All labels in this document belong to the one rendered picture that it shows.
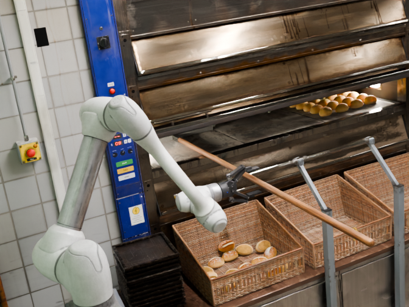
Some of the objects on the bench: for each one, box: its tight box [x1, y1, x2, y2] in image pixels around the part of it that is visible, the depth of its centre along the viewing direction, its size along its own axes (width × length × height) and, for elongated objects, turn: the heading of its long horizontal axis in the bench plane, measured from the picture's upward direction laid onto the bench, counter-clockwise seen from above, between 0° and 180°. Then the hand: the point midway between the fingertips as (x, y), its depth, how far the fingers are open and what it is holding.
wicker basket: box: [264, 174, 392, 269], centre depth 332 cm, size 49×56×28 cm
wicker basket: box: [172, 200, 305, 306], centre depth 310 cm, size 49×56×28 cm
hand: (255, 179), depth 271 cm, fingers open, 12 cm apart
